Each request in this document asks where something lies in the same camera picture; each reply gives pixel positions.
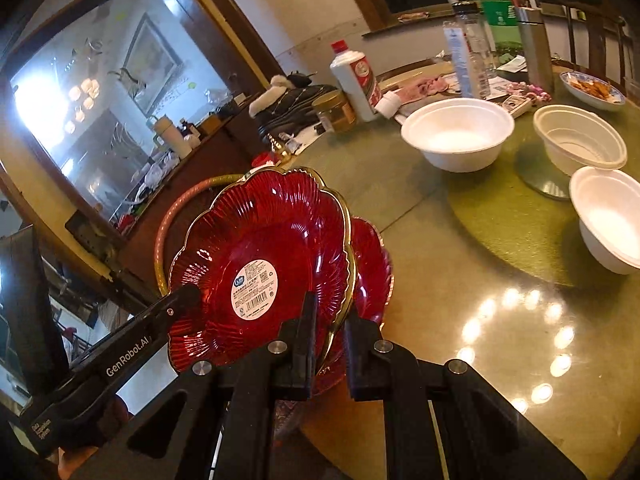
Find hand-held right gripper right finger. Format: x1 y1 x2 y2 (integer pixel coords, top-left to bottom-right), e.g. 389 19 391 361
342 306 588 480

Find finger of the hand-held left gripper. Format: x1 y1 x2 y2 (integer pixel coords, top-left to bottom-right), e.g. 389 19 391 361
152 284 202 335

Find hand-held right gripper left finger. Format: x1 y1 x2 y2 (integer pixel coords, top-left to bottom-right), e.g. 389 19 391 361
65 291 321 480

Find large red glass plate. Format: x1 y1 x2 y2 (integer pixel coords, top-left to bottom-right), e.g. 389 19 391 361
166 166 357 376

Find white paper bowl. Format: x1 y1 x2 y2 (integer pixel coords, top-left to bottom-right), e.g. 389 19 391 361
569 166 640 276
400 98 516 173

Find pink and gold hoop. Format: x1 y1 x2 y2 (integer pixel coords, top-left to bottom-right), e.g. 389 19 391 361
154 174 251 297

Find cream vacuum flask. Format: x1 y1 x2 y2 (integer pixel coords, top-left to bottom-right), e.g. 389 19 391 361
147 115 193 160

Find green round woven mat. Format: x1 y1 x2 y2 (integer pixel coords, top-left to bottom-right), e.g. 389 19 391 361
445 102 640 288

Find black quilted handbag white fur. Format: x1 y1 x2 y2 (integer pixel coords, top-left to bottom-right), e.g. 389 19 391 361
248 74 341 146

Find amber glass jar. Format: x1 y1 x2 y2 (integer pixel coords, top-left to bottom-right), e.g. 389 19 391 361
312 91 357 134

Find small white cup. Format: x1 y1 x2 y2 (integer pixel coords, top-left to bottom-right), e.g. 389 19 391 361
375 94 403 118

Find round metal turntable base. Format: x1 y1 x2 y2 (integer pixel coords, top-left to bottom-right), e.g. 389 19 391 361
516 157 576 198

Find white liquor bottle red cap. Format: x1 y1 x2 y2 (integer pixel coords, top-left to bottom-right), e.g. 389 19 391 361
329 40 383 122

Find wooden glass display cabinet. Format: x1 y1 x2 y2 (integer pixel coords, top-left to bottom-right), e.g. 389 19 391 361
0 0 286 321

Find pink wrapped package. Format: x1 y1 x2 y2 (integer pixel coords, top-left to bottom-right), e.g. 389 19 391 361
395 74 456 106

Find white ribbed plastic bowl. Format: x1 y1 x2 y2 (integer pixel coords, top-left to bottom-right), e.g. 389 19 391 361
532 105 628 177

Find stack of banknotes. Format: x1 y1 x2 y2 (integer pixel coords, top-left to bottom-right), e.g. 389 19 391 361
501 96 532 117

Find tall blue white box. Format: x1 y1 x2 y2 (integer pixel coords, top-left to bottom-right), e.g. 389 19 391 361
443 21 473 98

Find pink wrapped candies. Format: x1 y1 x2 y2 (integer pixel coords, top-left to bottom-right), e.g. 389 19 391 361
505 80 551 106

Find clear plastic bottle black cap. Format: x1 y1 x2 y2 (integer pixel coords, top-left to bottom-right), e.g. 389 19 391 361
451 2 493 101

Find white paper sheet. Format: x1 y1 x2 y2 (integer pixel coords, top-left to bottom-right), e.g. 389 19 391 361
497 55 528 75

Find steel thermos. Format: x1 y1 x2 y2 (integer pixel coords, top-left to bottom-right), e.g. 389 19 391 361
515 6 556 96

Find blue rimmed plate with food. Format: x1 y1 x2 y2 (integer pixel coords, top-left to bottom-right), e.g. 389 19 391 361
559 71 627 111

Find green plastic bottle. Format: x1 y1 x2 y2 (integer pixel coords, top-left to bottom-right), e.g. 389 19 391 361
476 0 525 53

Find dark wooden chair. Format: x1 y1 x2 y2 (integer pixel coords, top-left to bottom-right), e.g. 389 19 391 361
555 0 633 86

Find dark metal bracket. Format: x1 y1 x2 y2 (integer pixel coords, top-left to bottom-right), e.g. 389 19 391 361
65 209 166 311

